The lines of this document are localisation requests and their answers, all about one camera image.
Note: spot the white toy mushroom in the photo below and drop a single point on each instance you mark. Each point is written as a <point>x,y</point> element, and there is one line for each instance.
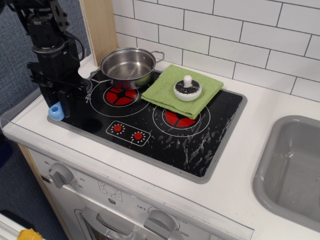
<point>187,90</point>

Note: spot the grey oven knob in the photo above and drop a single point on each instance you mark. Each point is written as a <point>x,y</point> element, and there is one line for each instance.
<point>60,175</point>
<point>160,224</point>

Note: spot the grey right oven knob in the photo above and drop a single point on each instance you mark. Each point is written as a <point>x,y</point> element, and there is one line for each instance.
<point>160,224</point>

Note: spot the grey left oven knob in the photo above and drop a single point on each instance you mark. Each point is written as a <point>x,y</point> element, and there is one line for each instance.
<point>60,175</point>

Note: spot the blue and grey spoon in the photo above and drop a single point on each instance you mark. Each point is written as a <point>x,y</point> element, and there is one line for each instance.
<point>56,111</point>

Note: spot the black toy stove top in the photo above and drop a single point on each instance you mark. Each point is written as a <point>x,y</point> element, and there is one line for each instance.
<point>189,148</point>

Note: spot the white toy oven front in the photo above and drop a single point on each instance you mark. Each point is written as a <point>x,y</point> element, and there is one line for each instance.
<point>90,209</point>

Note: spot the grey sink basin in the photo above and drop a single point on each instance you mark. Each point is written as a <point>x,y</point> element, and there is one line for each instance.
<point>287,179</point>

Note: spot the stainless steel pot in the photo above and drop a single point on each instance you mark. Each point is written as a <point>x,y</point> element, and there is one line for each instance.
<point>127,68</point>

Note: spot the wooden side post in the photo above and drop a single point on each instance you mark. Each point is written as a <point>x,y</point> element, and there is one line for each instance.
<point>99,21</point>

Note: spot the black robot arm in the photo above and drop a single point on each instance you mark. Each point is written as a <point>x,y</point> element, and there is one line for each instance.
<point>46,24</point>

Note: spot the yellow object on floor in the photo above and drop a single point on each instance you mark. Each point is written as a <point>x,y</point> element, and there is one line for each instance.
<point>29,234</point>

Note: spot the green folded cloth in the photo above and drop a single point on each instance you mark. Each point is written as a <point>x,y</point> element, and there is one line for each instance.
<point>161,92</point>

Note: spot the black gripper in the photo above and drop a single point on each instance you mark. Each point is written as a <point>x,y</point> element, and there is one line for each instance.
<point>56,73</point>

